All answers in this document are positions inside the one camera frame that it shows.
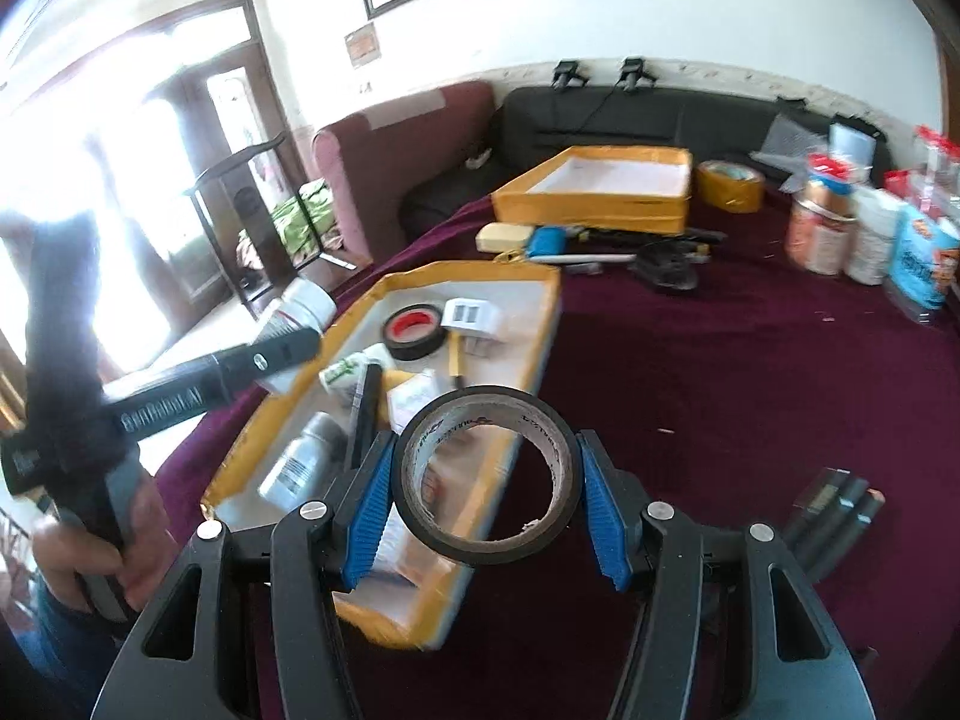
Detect grey patterned pouch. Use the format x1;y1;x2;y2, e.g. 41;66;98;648
750;111;826;173

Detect person's blue trousers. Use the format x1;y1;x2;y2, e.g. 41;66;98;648
15;577;143;720

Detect white plastic tub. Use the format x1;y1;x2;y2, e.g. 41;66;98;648
846;187;905;286

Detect small yellow cardboard tray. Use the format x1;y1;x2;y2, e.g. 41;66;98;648
491;146;692;235

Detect black marker pens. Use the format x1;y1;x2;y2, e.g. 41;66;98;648
806;491;887;586

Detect tall clear jar red lid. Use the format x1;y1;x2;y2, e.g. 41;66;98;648
911;124;960;203

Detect beige block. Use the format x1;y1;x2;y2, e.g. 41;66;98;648
476;223;530;252

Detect black sofa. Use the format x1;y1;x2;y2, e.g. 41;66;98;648
401;82;893;241

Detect green cloth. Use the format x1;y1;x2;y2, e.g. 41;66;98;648
270;180;335;256

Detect maroon armchair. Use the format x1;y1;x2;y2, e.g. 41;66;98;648
311;79;496;263

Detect person's left hand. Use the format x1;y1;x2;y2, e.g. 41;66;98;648
34;465;175;616

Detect white bottle green label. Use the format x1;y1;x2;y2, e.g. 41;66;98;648
319;343;391;410

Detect clear jar blue cartoon label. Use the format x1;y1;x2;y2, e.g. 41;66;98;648
885;199;960;327

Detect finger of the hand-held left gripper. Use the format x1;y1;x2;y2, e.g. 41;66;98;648
217;330;323;395

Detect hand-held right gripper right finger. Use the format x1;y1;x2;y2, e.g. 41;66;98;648
576;427;863;720

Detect black marker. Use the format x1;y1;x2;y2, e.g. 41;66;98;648
351;362;383;466
780;467;845;548

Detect black markers bundle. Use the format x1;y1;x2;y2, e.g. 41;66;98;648
795;474;871;571

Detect black metal chair frame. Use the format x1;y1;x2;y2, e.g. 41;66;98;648
184;131;357;308

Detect maroon tablecloth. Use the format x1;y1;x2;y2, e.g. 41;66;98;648
150;195;960;720

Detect small red wall notice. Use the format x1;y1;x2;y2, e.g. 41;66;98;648
343;22;382;68

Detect small white box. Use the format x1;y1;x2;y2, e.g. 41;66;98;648
386;369;443;428

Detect white pen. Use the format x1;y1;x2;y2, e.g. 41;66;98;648
536;251;638;265

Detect large yellow-edged cardboard tray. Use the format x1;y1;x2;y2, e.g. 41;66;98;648
201;259;563;653

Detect clear jar orange label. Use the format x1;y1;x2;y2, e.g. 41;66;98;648
786;195;856;276

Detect black hand tool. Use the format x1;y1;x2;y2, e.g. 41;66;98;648
636;240;702;293

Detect small jar red blue lid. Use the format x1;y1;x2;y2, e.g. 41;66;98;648
802;152;856;203

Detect white pill bottle red label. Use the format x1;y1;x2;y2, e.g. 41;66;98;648
251;277;338;395

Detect white power adapter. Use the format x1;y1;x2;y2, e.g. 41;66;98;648
441;296;505;357

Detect yellow tape roll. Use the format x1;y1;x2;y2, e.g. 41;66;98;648
696;160;766;212

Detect clear plastic container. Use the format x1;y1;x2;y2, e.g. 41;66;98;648
827;120;880;181

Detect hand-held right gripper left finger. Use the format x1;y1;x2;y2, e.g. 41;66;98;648
90;431;396;720

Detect wooden glass door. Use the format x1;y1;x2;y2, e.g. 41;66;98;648
0;0;301;316

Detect white pill bottle grey cap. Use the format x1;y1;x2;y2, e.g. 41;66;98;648
257;411;350;511

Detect black tape roll red core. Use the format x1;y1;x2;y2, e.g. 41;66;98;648
381;304;445;361

